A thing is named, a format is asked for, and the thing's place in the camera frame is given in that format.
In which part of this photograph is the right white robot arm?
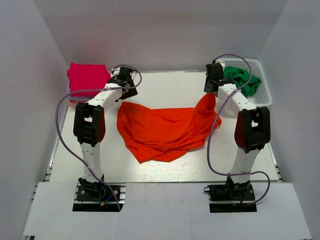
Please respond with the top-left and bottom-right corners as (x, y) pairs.
(204, 61), (271, 202)

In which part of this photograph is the folded magenta t-shirt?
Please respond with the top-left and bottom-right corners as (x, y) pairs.
(67, 62), (111, 98)

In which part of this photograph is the white plastic basket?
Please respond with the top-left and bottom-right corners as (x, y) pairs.
(217, 58), (272, 107)

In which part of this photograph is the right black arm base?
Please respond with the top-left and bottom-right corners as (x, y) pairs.
(203, 184), (257, 213)

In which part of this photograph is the orange t-shirt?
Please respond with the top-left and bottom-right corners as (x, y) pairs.
(116, 93), (222, 164)

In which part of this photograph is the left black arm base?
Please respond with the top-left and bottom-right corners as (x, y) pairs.
(72, 178), (126, 213)

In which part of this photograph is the green t-shirt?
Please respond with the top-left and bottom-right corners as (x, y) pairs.
(223, 66), (262, 97)

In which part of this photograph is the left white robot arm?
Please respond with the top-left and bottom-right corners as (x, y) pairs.
(73, 65), (138, 202)

